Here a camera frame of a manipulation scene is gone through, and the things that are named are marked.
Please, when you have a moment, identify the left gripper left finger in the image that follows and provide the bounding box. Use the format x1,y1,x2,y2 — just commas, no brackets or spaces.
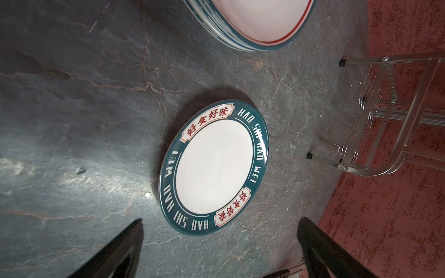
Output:
70,218,144,278

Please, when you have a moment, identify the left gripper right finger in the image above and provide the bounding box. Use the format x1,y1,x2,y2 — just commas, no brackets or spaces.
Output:
297,217,376,278

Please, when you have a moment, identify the patterned plate green rim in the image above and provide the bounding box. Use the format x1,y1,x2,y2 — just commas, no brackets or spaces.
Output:
158,100,270,236

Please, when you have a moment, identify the chrome wire dish rack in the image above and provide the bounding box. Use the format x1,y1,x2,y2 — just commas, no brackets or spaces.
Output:
306,52,445,177

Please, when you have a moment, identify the white plate black quatrefoil emblem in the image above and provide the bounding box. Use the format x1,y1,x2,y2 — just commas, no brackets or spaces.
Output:
183,0,248,51

